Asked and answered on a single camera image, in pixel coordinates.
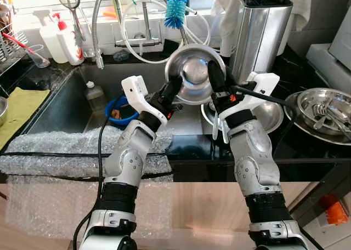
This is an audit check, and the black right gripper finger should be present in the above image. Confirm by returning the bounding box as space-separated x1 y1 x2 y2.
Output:
207 60 229 96

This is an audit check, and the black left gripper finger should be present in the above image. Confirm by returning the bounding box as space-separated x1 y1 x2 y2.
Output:
162 75 185 104

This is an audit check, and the round steel bowl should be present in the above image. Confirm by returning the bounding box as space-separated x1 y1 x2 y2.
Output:
165 43 227 105

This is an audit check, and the steel kitchen sink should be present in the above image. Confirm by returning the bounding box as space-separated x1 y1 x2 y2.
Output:
25 61 220 138

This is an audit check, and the light wood kitchen cabinet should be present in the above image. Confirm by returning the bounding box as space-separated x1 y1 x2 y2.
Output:
0 176 351 250

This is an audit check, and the white plastic tube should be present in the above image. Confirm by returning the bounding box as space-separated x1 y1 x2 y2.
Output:
184 3 214 48
120 0 212 64

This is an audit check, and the deep steel plate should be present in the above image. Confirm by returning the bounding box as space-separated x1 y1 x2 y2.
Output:
201 98 285 135

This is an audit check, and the blue plastic bowl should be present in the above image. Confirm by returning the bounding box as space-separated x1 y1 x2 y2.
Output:
105 94 141 129

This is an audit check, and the steel arched tap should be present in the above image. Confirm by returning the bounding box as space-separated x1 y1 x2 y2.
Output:
114 0 193 49

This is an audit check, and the steel knife block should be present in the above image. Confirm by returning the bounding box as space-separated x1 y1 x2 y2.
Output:
230 0 294 87

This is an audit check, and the large steel plate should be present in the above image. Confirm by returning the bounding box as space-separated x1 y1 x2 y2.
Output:
284 88 351 146

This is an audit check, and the blue bottle brush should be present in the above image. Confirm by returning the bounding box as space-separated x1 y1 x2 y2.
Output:
163 0 189 30

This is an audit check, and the steel bowl holding cutlery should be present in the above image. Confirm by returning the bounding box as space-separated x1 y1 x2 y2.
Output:
296 87 351 134

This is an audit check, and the flexible steel faucet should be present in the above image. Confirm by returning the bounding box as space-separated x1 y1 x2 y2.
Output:
91 0 122 70

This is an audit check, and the steel fork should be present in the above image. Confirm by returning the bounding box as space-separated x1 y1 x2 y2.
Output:
310 99 332 131

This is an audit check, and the orange plastic tool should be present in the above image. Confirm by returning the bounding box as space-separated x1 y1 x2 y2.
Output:
101 6 119 18

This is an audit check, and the white appliance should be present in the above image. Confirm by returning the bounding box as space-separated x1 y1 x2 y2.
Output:
305 14 351 97

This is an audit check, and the white bottle with red pump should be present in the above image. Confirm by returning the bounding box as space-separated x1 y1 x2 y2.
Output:
53 13 86 66

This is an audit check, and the long steel cutlery piece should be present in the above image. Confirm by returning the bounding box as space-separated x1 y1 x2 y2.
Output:
324 105 351 142

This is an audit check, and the bubble wrap sheet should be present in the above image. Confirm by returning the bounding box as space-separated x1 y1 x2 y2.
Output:
0 125 175 241

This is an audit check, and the white spray bottle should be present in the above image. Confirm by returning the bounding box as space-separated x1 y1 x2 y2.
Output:
33 10 69 63

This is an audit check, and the clear plastic cup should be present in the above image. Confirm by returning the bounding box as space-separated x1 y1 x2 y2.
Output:
25 43 52 69

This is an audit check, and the green cloth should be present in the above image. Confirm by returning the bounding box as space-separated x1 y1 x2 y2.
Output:
0 87 51 150

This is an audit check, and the small steel bowl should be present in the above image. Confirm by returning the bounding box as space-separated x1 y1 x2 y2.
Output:
0 95 9 128

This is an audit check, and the red stick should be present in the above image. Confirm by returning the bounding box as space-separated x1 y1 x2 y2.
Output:
0 32 35 53

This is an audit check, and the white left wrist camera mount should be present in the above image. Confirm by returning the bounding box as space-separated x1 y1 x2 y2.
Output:
121 75 168 126

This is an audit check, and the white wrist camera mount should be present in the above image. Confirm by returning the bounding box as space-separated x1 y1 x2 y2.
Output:
121 75 168 126
213 72 281 145

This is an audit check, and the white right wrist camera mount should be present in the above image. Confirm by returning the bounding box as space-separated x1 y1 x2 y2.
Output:
213 72 281 145

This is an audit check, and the wire dish rack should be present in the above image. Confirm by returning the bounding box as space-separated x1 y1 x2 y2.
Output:
0 17 28 78

